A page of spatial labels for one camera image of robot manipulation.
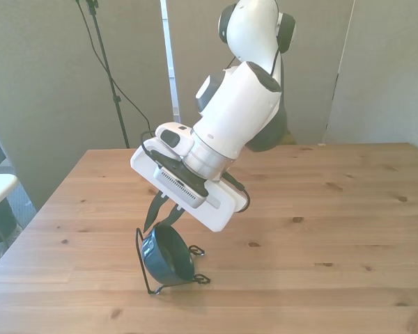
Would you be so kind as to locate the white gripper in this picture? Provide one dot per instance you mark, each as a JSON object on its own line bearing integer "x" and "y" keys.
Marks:
{"x": 217, "y": 212}

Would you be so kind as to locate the dark blue bowl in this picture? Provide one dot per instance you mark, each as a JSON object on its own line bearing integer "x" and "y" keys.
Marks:
{"x": 170, "y": 254}

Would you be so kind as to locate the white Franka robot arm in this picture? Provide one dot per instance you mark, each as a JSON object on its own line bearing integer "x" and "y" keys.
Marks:
{"x": 237, "y": 104}

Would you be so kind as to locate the black tripod stand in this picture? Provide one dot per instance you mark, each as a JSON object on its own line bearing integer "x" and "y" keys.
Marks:
{"x": 139, "y": 108}

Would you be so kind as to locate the black tripod pole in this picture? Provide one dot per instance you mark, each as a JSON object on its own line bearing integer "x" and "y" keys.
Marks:
{"x": 117, "y": 101}

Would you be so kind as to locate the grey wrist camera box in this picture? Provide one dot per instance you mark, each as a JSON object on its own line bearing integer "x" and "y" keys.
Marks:
{"x": 181, "y": 191}

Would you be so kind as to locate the white divider post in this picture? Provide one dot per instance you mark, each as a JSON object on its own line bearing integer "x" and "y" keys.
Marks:
{"x": 169, "y": 52}

